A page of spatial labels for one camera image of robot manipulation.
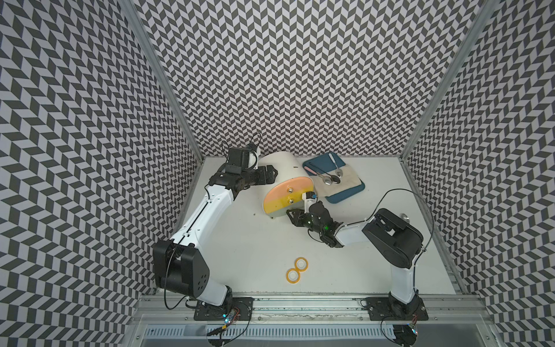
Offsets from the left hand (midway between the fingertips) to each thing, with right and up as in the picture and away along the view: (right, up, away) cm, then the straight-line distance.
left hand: (268, 174), depth 82 cm
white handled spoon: (+34, +1, +30) cm, 46 cm away
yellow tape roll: (+13, -35, 0) cm, 37 cm away
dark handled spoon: (+32, -2, +27) cm, 42 cm away
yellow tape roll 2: (+10, -38, -2) cm, 39 cm away
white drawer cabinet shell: (+8, +3, +1) cm, 8 cm away
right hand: (+8, -17, +10) cm, 21 cm away
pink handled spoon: (+28, -3, +27) cm, 39 cm away
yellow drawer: (+8, -10, +3) cm, 13 cm away
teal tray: (+26, +7, +34) cm, 44 cm away
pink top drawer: (+8, -4, -2) cm, 9 cm away
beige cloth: (+38, -2, +25) cm, 46 cm away
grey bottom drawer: (+3, -17, +12) cm, 21 cm away
